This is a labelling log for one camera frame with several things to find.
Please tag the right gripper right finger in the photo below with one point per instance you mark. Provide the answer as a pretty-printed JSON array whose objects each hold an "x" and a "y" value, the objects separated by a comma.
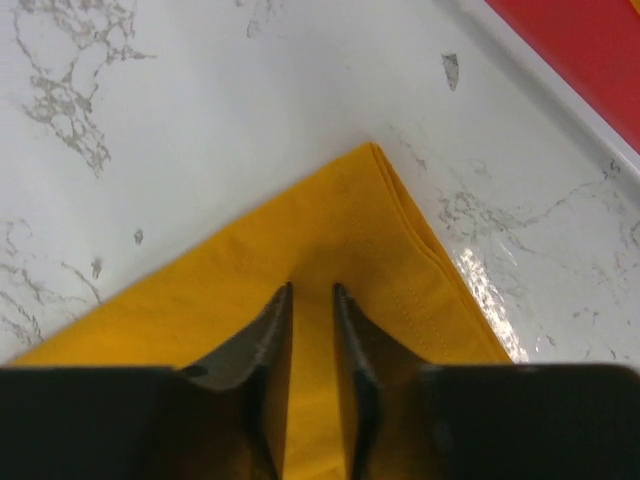
[{"x": 383, "y": 406}]

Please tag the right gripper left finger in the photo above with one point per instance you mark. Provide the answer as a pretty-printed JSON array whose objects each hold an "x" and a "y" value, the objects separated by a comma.
[{"x": 244, "y": 389}]

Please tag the yellow t shirt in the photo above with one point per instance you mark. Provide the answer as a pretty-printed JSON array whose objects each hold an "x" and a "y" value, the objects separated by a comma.
[{"x": 354, "y": 223}]

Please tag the red plastic folder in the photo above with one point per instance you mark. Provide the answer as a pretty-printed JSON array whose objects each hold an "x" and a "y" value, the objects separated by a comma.
[{"x": 593, "y": 45}]

